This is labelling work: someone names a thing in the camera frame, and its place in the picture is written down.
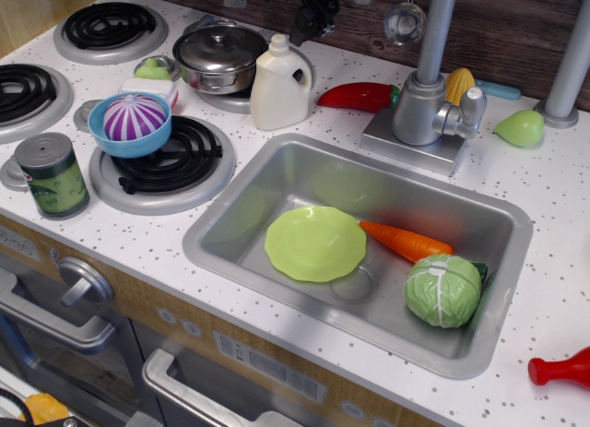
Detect purple striped toy onion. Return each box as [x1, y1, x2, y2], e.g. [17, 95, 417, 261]
[103, 94, 169, 141]

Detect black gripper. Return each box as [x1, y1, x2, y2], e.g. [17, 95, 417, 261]
[266, 0, 339, 46]

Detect orange toy carrot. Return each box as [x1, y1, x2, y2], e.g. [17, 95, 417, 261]
[359, 220, 454, 263]

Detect light blue utensil handle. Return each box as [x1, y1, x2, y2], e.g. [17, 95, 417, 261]
[475, 79, 521, 101]

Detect silver oven door handle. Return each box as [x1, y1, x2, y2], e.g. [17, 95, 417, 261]
[1, 268, 116, 354]

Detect red toy chili pepper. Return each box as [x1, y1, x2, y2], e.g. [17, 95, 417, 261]
[317, 82, 401, 113]

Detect silver metal sink basin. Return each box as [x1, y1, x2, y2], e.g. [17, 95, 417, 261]
[183, 134, 533, 379]

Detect cream detergent bottle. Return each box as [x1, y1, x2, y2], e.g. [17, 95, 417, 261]
[250, 34, 313, 131]

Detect black burner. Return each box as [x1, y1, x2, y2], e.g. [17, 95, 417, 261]
[53, 2, 168, 65]
[89, 116, 236, 216]
[1, 64, 74, 144]
[183, 15, 316, 114]

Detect yellow and black object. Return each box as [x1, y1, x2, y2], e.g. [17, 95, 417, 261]
[1, 389, 70, 426]

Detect back left black burner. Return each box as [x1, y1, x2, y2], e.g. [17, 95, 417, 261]
[53, 2, 168, 65]

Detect red toy bottle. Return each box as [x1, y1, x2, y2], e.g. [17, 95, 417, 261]
[527, 347, 589, 390]

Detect green toy cabbage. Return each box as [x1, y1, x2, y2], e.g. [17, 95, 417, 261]
[403, 255, 482, 328]

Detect green toy vegetable piece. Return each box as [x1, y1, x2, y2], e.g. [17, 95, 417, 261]
[134, 58, 171, 80]

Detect blue plastic bowl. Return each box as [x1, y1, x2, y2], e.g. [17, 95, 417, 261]
[88, 92, 171, 159]

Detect silver dishwasher door handle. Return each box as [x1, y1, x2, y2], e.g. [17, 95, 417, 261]
[142, 349, 300, 427]

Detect steel pot with lid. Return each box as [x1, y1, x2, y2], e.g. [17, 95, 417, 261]
[172, 23, 267, 95]

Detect hanging steel ladle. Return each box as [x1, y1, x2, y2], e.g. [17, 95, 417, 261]
[383, 0, 427, 46]

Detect yellow toy corn cob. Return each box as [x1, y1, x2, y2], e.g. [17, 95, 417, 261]
[445, 67, 476, 105]

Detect back right black burner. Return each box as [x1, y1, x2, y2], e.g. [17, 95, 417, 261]
[183, 15, 316, 114]

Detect green toy pear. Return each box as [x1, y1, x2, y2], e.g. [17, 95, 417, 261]
[493, 110, 544, 148]

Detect silver oven knob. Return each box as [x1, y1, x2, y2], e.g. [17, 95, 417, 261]
[58, 256, 114, 308]

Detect silver vertical post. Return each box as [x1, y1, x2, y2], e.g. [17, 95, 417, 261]
[534, 0, 589, 129]

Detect silver toy faucet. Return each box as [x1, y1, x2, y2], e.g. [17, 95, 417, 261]
[360, 0, 487, 176]

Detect front right black burner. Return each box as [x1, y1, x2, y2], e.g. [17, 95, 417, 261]
[89, 116, 236, 216]

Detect green labelled tin can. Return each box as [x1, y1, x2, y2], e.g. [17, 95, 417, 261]
[14, 132, 89, 219]

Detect light green plastic plate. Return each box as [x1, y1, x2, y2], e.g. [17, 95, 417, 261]
[265, 206, 367, 283]

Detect white and red toy sponge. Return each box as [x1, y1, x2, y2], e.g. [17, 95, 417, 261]
[118, 77, 179, 108]

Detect front left black burner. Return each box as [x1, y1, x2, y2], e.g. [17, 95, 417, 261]
[1, 64, 74, 144]

